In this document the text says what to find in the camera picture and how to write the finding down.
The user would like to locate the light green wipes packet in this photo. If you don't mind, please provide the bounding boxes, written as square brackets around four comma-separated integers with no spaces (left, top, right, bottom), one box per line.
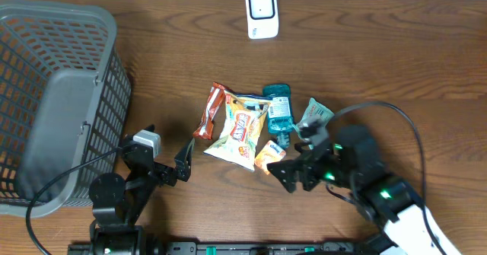
[294,97,334,149]

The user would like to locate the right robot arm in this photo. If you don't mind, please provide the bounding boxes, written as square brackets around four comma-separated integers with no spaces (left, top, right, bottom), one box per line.
[267,125,459,254]

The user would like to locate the black right camera cable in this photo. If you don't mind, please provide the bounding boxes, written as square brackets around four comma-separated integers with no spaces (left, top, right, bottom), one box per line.
[326,101,450,255]

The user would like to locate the orange tissue pack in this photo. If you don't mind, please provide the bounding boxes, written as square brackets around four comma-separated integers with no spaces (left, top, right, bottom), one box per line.
[254,140,286,175]

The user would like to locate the white barcode scanner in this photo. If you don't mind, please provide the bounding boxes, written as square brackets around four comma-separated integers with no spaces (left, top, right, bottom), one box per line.
[245,0,279,40]

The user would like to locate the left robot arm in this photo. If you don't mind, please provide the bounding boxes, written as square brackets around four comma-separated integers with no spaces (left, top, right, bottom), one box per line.
[88,125,195,254]

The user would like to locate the black camera cable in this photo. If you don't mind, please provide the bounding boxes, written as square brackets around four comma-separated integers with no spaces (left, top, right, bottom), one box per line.
[326,101,450,255]
[25,146,126,255]

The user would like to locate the teal mouthwash bottle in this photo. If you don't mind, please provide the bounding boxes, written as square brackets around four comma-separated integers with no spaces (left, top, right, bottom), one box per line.
[263,84,294,149]

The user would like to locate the grey plastic mesh basket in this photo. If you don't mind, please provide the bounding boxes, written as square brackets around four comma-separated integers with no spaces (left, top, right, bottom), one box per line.
[1,0,131,218]

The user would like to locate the black left camera cable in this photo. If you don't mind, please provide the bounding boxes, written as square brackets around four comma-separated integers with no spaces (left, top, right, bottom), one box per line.
[25,146,126,255]

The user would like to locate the red brown snack bar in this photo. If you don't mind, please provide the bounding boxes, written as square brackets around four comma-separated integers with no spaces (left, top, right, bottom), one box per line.
[193,82,231,140]

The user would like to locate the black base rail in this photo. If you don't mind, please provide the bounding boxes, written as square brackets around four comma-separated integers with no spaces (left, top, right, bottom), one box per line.
[67,242,378,255]

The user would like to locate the yellow snack bag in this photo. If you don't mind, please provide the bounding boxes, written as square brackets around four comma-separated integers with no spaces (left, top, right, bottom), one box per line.
[203,91,272,171]

